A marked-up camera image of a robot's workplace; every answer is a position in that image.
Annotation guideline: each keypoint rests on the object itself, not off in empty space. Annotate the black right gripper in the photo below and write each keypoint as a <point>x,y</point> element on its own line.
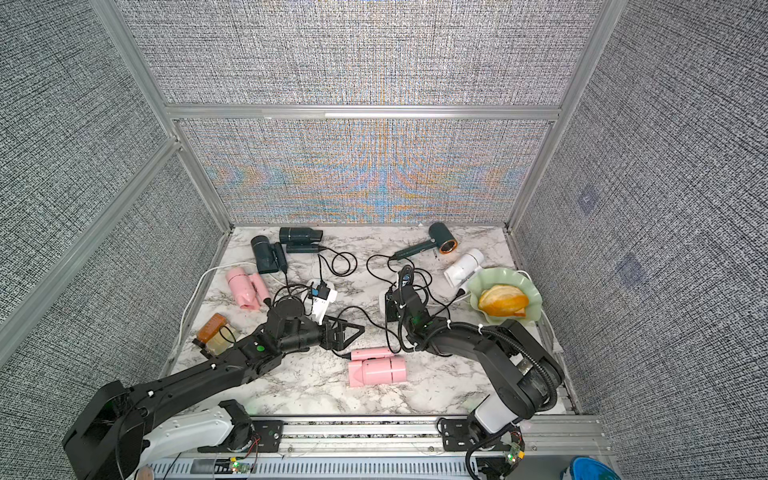
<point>390,306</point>

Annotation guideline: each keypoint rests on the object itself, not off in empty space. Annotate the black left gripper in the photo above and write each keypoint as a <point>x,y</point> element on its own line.
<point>338,333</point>

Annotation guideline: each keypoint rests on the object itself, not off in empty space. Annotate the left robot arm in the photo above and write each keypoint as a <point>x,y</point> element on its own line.
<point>108,437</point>

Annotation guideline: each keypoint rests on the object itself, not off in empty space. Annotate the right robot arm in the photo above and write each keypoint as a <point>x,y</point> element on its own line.
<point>524,376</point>

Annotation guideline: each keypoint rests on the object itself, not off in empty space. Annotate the pink folded hair dryer front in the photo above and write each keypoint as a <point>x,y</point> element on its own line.
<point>375,366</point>

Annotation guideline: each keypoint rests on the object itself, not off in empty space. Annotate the white hair dryer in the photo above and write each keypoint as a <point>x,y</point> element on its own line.
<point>459,272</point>

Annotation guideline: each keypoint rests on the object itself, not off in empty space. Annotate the green hair dryer orange nozzle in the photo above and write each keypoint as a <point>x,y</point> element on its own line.
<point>440,238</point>

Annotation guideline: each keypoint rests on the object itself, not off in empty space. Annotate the light green scalloped plate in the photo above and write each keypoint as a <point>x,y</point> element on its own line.
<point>488,277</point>

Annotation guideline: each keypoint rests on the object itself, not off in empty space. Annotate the bread roll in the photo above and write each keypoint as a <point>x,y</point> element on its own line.
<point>503,301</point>

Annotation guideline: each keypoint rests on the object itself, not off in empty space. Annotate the dark green hair dryer back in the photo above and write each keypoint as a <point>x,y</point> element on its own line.
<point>300,239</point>

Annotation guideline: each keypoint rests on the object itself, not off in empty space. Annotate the dark green hair dryer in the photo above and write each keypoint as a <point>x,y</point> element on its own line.
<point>270,257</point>
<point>300,239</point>

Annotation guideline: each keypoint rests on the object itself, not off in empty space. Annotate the dark green hair dryer left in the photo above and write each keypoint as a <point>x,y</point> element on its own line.
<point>270,257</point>

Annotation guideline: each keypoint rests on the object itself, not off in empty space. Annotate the pink hair dryer left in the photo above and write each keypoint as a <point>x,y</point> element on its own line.
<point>248,290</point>

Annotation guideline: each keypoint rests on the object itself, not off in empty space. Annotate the brown spice jar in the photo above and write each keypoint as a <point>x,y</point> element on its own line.
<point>211,328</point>

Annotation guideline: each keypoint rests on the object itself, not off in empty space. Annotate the blue round object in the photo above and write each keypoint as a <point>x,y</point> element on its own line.
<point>586,468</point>

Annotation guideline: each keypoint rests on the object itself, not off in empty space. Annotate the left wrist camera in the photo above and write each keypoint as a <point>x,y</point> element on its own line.
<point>322,295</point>

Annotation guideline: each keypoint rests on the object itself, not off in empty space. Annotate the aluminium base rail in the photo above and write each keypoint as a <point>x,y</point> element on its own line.
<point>390,447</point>

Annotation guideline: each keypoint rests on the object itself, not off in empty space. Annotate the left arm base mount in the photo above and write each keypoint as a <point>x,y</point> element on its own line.
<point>247,434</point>

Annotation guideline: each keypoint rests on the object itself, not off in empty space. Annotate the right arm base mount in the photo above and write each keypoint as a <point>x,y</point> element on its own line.
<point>486,455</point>

